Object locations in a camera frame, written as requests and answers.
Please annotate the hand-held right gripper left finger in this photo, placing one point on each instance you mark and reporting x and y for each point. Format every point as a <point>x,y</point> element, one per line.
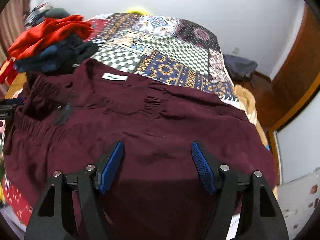
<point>112,165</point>

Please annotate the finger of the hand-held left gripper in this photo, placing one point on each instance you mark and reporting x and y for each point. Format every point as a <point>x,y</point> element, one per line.
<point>12,101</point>

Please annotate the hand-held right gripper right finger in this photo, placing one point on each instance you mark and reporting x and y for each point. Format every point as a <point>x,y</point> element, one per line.
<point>202,167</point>

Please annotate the maroon button shirt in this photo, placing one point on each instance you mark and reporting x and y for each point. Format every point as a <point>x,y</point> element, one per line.
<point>155,120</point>

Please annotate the pile of mixed clothes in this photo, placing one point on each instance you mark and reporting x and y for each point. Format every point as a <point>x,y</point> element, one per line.
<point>37,11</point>

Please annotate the red plush toy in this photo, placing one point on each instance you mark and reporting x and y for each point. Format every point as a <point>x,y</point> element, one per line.
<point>6,67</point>

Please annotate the dark navy folded garment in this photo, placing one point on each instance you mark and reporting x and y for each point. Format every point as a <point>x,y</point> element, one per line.
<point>62,55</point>

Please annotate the red folded garment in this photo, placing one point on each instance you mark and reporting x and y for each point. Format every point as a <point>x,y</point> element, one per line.
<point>45,35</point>

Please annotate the beige blanket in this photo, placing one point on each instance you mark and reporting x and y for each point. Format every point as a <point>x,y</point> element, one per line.
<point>250,105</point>

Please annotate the striped pink curtain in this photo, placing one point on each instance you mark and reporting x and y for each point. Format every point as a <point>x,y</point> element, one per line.
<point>12,22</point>

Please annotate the red patterned cloth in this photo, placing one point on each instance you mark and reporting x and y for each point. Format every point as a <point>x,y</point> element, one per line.
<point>15,197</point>

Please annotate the dark grey cushion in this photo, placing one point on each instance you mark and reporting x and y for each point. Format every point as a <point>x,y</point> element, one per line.
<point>58,12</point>

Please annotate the frosted sliding wardrobe door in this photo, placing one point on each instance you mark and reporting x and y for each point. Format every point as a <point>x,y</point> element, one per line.
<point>300,140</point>

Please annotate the white suitcase with stickers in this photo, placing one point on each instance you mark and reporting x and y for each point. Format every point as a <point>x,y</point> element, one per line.
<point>297,205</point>

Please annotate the grey backpack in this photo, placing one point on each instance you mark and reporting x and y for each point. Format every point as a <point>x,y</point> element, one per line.
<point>240,66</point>

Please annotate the patchwork patterned bedspread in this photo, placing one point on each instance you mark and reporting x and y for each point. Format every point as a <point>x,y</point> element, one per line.
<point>162,55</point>

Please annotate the brown wooden door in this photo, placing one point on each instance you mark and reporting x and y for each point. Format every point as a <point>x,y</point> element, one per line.
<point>295,67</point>

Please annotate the yellow curved object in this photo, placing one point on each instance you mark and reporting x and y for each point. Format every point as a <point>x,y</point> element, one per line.
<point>136,11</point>

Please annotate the white wall socket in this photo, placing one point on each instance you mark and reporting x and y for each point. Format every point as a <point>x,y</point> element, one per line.
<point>235,50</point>

